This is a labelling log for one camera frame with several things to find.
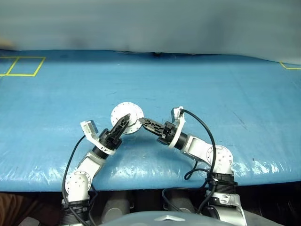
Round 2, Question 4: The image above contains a grey rounded cylinder shape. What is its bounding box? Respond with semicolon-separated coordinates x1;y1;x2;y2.
101;191;130;216
164;190;196;212

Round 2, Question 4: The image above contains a pale backdrop sheet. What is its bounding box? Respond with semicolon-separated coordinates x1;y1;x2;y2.
0;0;301;65

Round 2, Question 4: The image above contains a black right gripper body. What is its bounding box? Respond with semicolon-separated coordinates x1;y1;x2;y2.
157;121;177;145

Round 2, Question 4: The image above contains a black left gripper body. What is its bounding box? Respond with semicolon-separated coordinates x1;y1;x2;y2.
98;129;122;151

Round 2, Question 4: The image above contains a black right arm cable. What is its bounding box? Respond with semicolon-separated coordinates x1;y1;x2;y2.
161;108;217;212

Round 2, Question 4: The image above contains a blue plastic table cover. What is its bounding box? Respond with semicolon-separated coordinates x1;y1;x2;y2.
0;48;301;193

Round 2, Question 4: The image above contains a grey robot torso dome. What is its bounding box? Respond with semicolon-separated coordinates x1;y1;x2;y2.
98;210;222;226

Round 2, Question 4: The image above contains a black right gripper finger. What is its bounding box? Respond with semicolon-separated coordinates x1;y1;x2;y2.
141;123;163;136
138;117;165;130

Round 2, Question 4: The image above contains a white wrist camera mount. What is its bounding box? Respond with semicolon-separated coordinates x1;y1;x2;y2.
80;119;116;155
167;106;187;149

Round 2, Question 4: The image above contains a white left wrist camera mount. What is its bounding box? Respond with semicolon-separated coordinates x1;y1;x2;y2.
80;119;116;155

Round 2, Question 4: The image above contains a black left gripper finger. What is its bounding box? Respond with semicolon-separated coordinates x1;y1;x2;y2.
115;115;131;141
110;113;131;138

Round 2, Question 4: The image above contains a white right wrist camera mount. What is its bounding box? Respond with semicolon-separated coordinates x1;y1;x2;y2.
167;106;187;149

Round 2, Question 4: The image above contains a round hinged motor lid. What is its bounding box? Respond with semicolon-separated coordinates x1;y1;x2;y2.
110;101;144;129

